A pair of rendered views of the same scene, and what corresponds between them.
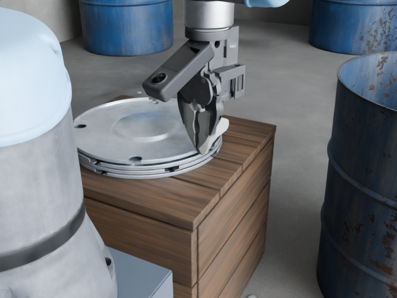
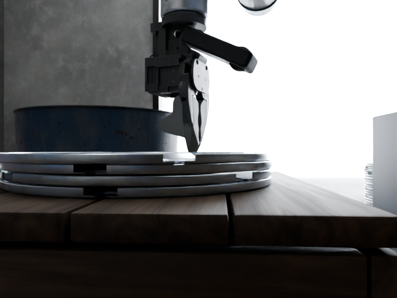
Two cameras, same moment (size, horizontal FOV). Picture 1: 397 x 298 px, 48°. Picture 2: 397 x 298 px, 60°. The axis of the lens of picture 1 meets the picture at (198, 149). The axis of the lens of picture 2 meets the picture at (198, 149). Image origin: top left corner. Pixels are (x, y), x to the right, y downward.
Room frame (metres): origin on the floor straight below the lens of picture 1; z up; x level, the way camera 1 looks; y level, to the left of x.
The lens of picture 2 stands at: (0.87, 0.49, 0.39)
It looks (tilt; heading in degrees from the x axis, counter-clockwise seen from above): 0 degrees down; 246
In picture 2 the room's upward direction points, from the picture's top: straight up
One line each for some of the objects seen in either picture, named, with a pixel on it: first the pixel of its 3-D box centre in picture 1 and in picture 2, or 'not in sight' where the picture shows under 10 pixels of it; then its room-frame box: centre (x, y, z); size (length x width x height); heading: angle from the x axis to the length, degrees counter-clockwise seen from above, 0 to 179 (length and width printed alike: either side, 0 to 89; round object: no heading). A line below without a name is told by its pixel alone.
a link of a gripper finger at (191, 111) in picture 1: (202, 123); (178, 126); (0.69, -0.01, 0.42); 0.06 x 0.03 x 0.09; 135
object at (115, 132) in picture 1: (145, 126); (139, 155); (0.78, 0.10, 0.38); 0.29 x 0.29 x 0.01
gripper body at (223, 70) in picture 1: (211, 65); (179, 60); (0.68, -0.02, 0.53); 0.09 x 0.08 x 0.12; 135
